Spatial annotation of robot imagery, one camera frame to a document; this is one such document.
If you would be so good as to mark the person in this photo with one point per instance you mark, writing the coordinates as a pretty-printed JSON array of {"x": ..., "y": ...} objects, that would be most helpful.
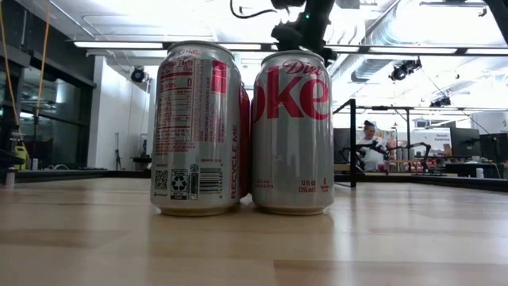
[{"x": 369, "y": 129}]

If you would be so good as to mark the black workstation rig frame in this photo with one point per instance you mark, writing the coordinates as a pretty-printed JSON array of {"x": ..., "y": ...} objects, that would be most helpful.
[{"x": 408, "y": 127}]

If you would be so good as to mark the long ceiling light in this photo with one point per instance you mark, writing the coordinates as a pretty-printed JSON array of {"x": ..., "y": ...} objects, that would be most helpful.
[
  {"x": 486, "y": 51},
  {"x": 119, "y": 45},
  {"x": 412, "y": 51}
]

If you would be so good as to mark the dark computer monitor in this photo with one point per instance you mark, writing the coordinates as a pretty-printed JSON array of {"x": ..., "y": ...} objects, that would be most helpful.
[
  {"x": 464, "y": 143},
  {"x": 494, "y": 149}
]

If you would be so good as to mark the small white cup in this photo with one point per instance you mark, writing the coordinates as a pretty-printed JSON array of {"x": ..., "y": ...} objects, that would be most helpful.
[{"x": 479, "y": 173}]

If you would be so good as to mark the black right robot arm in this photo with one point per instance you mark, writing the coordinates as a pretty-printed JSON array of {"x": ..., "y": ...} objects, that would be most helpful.
[{"x": 319, "y": 10}]

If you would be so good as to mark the round black wall camera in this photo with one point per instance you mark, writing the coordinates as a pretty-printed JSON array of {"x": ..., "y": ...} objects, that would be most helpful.
[{"x": 137, "y": 74}]

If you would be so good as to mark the small white cylinder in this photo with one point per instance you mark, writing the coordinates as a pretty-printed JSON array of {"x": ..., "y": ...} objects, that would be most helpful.
[
  {"x": 35, "y": 165},
  {"x": 10, "y": 178}
]

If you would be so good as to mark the black ceiling spotlight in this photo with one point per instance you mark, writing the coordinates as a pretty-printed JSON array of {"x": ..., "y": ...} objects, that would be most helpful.
[
  {"x": 440, "y": 101},
  {"x": 405, "y": 70}
]

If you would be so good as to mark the thin black robot arm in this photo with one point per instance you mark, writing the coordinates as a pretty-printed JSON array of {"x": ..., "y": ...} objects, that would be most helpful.
[
  {"x": 375, "y": 146},
  {"x": 412, "y": 146}
]

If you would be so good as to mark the yellow green container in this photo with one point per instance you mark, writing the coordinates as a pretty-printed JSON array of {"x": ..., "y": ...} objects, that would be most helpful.
[{"x": 22, "y": 157}]

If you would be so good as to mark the silver Diet Coke can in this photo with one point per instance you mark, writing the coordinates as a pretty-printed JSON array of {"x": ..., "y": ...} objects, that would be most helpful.
[
  {"x": 194, "y": 131},
  {"x": 291, "y": 139}
]

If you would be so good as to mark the thin black tripod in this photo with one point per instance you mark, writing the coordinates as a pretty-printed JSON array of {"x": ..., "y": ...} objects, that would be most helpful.
[{"x": 118, "y": 159}]

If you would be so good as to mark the black aluminium table frame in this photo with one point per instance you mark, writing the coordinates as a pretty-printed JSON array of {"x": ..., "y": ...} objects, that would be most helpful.
[{"x": 436, "y": 180}]

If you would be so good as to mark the small dark side table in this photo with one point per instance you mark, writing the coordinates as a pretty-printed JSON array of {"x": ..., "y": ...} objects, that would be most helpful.
[{"x": 142, "y": 159}]

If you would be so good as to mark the white sign board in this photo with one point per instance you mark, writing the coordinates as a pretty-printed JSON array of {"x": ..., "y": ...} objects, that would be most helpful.
[{"x": 441, "y": 139}]

